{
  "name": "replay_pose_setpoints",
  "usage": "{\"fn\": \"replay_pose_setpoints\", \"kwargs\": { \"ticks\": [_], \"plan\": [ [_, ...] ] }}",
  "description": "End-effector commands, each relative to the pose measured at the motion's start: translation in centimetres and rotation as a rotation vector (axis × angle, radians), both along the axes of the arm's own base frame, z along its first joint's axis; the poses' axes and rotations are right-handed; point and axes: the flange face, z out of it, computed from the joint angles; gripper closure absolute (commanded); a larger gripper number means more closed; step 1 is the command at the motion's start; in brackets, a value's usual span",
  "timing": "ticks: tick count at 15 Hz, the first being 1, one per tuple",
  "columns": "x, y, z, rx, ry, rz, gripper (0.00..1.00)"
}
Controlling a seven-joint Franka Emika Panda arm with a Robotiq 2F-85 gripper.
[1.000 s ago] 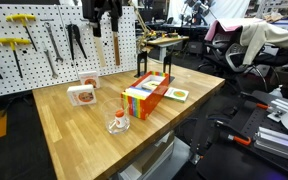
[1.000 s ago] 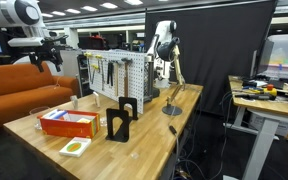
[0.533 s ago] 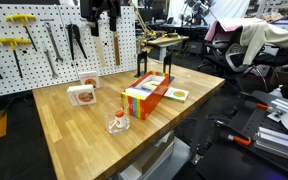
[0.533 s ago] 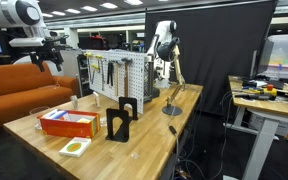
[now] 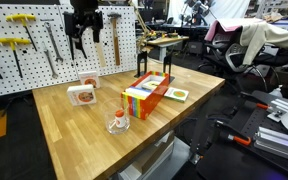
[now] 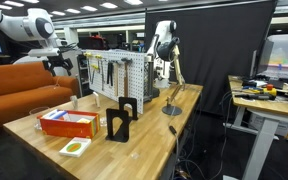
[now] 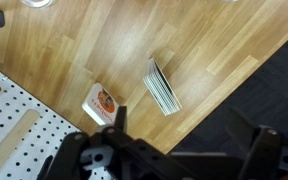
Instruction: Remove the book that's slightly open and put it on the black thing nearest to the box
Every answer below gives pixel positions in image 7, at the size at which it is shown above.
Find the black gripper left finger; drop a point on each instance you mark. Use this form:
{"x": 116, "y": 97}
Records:
{"x": 124, "y": 156}

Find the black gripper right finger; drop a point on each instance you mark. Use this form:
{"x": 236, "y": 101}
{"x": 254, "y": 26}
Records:
{"x": 267, "y": 153}

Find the white perforated pegboard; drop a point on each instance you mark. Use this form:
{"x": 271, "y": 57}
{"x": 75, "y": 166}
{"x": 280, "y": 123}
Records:
{"x": 47, "y": 133}

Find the clear glass beaker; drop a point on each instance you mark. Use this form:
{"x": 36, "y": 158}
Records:
{"x": 37, "y": 2}

